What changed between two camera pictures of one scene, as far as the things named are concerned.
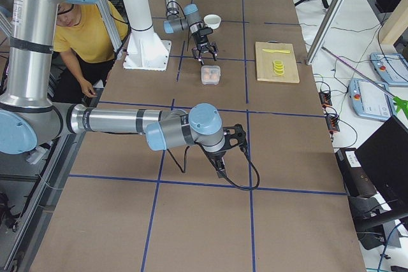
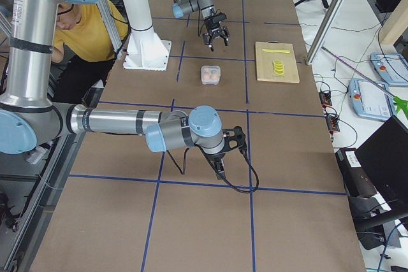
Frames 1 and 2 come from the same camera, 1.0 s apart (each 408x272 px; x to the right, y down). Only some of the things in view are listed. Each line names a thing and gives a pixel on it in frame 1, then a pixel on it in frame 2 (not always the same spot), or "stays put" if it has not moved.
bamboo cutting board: [264, 62] stays put
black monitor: [385, 153] stays put
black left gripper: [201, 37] → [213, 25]
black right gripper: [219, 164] stays put
